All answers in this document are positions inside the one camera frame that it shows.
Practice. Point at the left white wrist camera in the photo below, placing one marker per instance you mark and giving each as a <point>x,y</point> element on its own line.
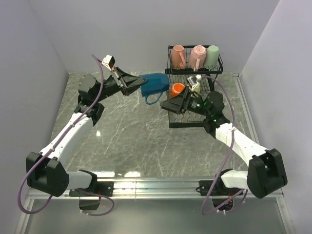
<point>108,61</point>

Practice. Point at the orange mug black handle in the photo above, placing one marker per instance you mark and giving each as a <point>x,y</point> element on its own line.
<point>176,89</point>

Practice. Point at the pink faceted mug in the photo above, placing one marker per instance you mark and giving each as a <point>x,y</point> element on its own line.
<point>197,57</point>

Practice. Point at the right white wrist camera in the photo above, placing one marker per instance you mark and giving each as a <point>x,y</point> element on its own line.
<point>193,79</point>

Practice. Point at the blue faceted mug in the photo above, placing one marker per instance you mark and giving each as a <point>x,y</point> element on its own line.
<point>156,83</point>

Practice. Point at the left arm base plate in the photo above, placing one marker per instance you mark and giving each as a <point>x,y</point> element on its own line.
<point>101,188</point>

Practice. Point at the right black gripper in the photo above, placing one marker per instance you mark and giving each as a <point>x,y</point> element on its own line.
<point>175,104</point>

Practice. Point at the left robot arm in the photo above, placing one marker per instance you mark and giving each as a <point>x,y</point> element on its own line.
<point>45,170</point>

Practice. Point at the yellow faceted mug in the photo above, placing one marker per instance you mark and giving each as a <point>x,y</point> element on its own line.
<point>195,89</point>

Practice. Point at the black wire dish rack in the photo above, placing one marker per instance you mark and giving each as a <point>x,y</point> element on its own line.
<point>180,76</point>

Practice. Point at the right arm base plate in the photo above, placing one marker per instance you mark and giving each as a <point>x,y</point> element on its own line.
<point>218,190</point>

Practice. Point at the aluminium side rail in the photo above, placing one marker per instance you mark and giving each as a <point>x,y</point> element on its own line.
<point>246,109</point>

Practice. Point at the salmon flower mug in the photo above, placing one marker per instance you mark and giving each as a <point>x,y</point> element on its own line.
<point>178,57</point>

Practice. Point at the aluminium front rail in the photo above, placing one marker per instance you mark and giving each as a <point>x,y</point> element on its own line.
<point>142,188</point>

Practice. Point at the pale green cup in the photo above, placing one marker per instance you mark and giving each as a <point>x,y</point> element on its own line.
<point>212,55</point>

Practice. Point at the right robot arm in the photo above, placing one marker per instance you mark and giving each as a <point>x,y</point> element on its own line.
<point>266,172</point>

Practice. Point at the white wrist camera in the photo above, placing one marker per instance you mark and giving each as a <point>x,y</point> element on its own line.
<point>108,61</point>
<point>193,79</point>

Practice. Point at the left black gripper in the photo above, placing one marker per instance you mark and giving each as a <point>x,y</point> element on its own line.
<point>129,80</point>

